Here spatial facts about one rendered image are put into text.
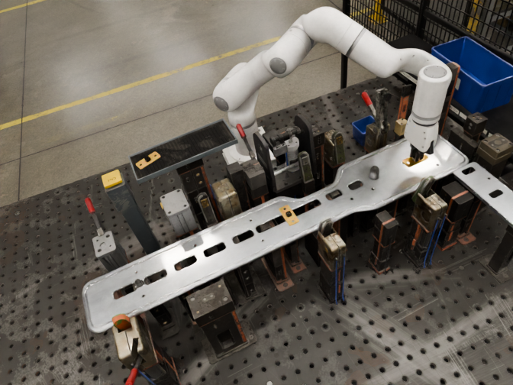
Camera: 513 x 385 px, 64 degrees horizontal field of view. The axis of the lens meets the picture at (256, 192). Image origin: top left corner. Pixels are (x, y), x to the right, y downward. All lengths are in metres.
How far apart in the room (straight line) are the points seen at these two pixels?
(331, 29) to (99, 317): 1.08
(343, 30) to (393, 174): 0.54
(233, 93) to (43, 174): 2.31
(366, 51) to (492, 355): 1.02
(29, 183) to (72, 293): 1.90
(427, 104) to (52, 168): 2.97
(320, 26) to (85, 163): 2.59
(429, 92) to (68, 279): 1.52
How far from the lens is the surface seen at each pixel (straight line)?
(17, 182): 3.72
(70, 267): 1.93
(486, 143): 1.61
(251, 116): 1.77
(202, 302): 1.24
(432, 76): 1.27
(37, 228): 2.18
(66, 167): 3.58
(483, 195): 1.52
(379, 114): 1.55
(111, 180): 1.46
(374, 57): 1.26
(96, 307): 1.39
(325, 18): 1.27
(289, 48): 1.35
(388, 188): 1.47
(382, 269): 1.61
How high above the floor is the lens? 2.10
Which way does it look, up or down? 49 degrees down
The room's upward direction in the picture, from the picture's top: 12 degrees counter-clockwise
